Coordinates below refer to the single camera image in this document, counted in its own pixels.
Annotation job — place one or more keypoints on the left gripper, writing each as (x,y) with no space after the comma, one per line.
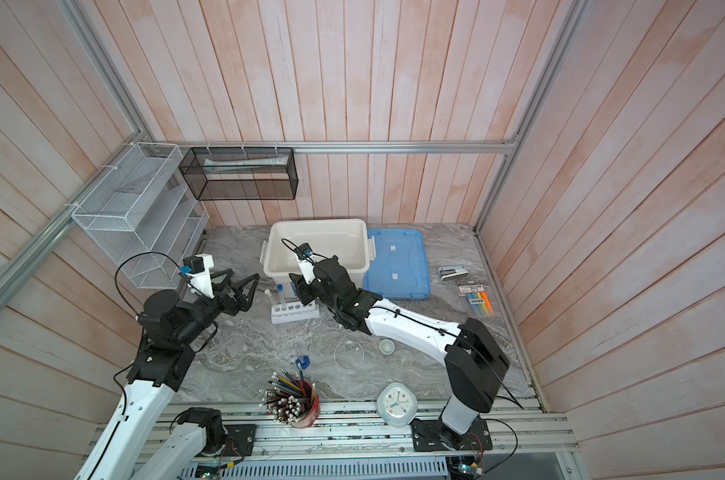
(232,307)

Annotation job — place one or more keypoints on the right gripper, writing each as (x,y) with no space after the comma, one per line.
(304,289)

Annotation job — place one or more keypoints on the white test tube rack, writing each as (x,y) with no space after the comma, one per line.
(294,312)

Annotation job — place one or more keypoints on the blue capped test tube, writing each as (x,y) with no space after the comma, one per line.
(282,298)

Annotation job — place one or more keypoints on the cork stoppered test tube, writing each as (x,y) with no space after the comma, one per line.
(268,295)

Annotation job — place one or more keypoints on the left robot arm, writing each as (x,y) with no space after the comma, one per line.
(171,325)

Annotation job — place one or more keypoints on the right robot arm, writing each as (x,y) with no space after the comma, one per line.
(475,364)

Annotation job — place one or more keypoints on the white plastic storage bin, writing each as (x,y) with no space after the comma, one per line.
(346,238)

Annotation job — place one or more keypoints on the blue plastic bin lid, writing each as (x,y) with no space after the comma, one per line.
(399,269)

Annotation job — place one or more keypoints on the small white round cap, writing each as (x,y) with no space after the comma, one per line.
(386,346)

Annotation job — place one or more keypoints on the red cup of pencils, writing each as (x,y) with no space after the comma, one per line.
(291,400)

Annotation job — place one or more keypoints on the grey stapler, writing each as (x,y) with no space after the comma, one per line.
(451,272)

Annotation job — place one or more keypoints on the white alarm clock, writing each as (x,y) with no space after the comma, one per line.
(397,405)

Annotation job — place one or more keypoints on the pack of coloured markers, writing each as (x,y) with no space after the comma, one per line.
(477,298)

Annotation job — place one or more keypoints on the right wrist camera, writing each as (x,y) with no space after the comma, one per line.
(304,254)

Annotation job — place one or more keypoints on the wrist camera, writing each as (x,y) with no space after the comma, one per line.
(197,271)
(304,254)

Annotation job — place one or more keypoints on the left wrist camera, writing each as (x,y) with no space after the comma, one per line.
(197,271)

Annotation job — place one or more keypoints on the black wire mesh basket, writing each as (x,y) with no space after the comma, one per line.
(240,173)

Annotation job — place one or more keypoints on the white wire mesh shelf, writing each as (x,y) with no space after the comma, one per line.
(144,221)

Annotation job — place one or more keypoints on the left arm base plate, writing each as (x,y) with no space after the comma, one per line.
(238,440)

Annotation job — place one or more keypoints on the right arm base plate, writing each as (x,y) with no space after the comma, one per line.
(434,436)

